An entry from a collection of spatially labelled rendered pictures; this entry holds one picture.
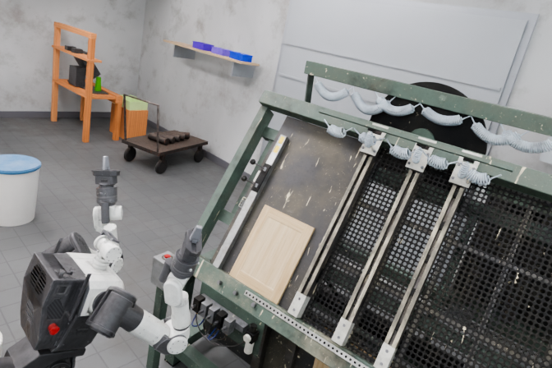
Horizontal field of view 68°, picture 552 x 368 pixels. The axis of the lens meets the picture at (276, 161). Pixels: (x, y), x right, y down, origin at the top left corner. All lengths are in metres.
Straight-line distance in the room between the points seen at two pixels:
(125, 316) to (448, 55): 4.12
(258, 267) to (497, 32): 3.35
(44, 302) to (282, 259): 1.34
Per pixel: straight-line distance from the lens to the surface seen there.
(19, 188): 4.78
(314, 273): 2.37
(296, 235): 2.50
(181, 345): 1.73
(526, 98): 4.66
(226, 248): 2.67
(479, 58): 4.75
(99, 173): 1.99
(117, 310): 1.58
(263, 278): 2.54
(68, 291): 1.65
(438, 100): 2.87
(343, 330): 2.30
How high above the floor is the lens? 2.33
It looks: 17 degrees down
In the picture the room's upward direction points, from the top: 12 degrees clockwise
